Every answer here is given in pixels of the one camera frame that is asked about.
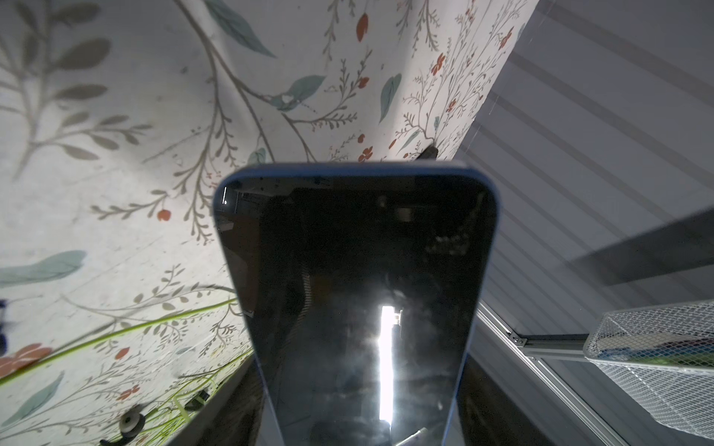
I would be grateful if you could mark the black smartphone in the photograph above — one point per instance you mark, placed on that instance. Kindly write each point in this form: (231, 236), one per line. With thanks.
(359, 285)

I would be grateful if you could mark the green wired earphones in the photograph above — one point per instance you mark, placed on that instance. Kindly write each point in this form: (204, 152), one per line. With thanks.
(91, 393)

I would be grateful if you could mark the floral table mat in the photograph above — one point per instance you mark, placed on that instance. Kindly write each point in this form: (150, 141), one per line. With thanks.
(119, 120)

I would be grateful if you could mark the white wire mesh basket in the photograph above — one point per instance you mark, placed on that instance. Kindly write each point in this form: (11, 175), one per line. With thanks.
(662, 357)

